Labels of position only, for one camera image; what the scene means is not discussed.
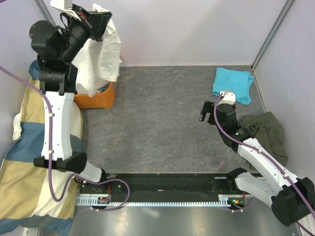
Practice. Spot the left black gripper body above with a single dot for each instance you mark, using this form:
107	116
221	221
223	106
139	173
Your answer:
86	23

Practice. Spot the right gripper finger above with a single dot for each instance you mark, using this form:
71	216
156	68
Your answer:
202	116
208	107

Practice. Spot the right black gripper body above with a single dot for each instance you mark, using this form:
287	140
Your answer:
223	129

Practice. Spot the white t shirt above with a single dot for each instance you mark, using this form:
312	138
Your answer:
98	63

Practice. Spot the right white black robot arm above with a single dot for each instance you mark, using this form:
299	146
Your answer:
290	198

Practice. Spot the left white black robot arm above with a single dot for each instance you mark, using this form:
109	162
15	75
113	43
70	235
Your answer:
56	48

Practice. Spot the folded turquoise t shirt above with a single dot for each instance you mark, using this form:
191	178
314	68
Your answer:
239	82

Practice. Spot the olive green t shirt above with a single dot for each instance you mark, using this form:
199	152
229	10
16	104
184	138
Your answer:
269	132

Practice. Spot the mint green t shirt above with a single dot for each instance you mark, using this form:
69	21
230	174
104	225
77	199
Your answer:
103	88

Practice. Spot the orange plastic basket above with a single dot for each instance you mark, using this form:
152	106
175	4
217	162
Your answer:
104	99

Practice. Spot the blue beige checkered pillow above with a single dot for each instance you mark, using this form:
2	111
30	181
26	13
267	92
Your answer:
25	198

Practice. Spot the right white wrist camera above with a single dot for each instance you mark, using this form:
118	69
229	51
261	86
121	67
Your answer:
227	97

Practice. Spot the left aluminium corner post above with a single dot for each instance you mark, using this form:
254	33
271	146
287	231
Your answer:
42	7

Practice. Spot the aluminium corner post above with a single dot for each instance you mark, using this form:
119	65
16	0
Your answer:
42	7
272	33

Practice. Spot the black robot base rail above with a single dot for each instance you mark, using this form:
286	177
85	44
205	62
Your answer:
166	187

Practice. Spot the white slotted cable duct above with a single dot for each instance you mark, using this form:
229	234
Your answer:
96	201

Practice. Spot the right aluminium corner post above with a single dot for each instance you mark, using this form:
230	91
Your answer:
272	33

